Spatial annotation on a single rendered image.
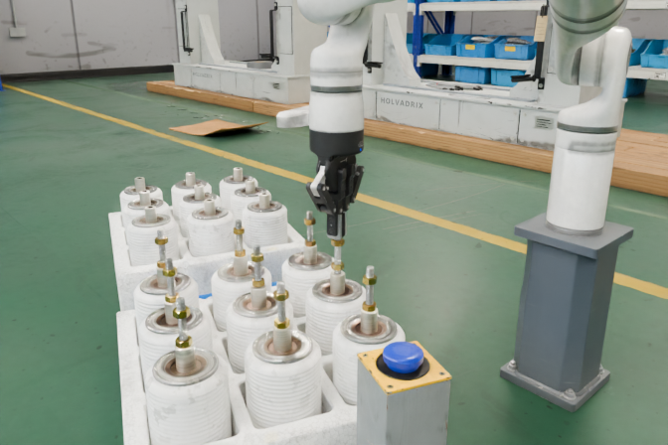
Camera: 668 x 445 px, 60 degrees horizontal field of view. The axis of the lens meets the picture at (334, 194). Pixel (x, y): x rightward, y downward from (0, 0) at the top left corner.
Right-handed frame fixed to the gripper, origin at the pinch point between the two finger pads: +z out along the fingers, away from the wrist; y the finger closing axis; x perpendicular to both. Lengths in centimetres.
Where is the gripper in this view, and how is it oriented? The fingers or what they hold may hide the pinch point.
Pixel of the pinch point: (336, 223)
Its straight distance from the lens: 83.3
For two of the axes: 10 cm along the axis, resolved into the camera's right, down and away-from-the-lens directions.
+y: 5.0, -2.5, 8.3
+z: 0.0, 9.6, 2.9
